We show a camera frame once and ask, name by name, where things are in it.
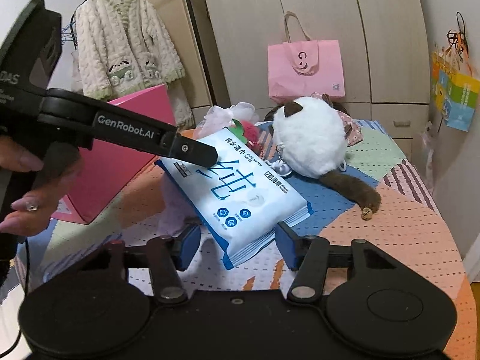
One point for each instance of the colourful patchwork blanket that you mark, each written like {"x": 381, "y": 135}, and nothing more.
{"x": 375, "y": 240}

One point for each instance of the clear plastic bag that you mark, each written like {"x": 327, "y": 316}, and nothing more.
{"x": 429, "y": 150}

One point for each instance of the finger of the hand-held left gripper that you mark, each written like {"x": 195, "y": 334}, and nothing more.
{"x": 191, "y": 152}

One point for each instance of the beige wardrobe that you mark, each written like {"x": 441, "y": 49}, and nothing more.
{"x": 318, "y": 15}

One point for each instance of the orange black ribbon ornament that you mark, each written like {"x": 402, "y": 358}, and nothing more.
{"x": 458, "y": 39}

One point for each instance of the cream fluffy cardigan green trim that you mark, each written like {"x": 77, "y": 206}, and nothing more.
{"x": 123, "y": 45}

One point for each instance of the pink tote bag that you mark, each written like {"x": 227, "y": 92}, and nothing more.
{"x": 303, "y": 71}

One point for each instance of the pink strawberry plush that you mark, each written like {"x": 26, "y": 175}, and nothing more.
{"x": 249, "y": 131}

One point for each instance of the white plush toy brown tail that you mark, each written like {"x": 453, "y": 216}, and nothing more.
{"x": 311, "y": 138}

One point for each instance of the pink floral cloth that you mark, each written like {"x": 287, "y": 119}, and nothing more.
{"x": 352, "y": 127}

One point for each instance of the colourful hanging paper bag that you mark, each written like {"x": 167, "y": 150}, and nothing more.
{"x": 455, "y": 90}

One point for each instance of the blue white wet wipes pack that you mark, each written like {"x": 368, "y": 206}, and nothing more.
{"x": 240, "y": 198}

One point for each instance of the person's left hand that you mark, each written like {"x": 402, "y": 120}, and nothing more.
{"x": 41, "y": 206}

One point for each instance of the white mesh bath pouf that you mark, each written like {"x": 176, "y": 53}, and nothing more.
{"x": 225, "y": 116}

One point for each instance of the pink storage box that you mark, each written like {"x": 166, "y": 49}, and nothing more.
{"x": 112, "y": 172}

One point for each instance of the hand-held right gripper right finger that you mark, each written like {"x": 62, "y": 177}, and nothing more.
{"x": 287, "y": 247}

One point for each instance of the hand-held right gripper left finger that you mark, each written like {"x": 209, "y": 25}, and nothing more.
{"x": 189, "y": 247}

